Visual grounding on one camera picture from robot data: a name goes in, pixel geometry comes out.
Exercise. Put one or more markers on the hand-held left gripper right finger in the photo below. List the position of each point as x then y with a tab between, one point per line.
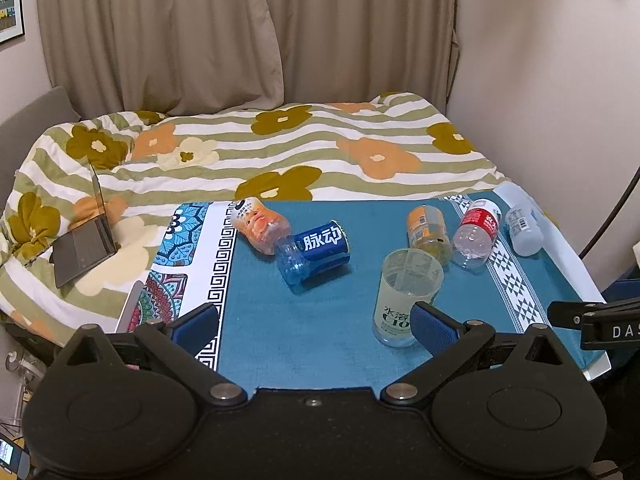
434	331

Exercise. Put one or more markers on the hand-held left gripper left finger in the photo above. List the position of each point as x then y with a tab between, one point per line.
196	324

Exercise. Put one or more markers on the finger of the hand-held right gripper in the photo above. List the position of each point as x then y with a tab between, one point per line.
565	314

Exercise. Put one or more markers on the pale green label clear cup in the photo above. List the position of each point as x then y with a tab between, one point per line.
400	292

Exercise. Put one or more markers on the orange label clear cup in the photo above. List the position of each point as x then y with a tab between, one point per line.
425	230

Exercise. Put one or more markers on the red label clear cup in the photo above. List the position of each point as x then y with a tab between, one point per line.
477	235

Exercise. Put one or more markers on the peach orange plastic cup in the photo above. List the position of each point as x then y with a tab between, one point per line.
257	225

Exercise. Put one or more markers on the blue label plastic cup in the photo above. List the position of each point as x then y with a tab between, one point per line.
315	255

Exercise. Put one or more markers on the white translucent plastic bottle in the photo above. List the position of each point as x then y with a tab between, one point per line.
522	230

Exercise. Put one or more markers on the teal patterned tablecloth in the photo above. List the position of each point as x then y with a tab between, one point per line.
310	320

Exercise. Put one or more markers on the grey open laptop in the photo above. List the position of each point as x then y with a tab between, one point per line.
82	250

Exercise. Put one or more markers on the floral striped blanket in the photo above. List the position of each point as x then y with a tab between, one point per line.
310	155

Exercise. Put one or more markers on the small lit screen device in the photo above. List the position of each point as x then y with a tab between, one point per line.
11	455

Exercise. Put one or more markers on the grey headboard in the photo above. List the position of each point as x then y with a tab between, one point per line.
35	110

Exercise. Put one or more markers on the beige curtain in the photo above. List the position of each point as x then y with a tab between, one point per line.
240	35

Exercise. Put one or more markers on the framed wall picture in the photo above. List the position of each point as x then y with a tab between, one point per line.
10	5

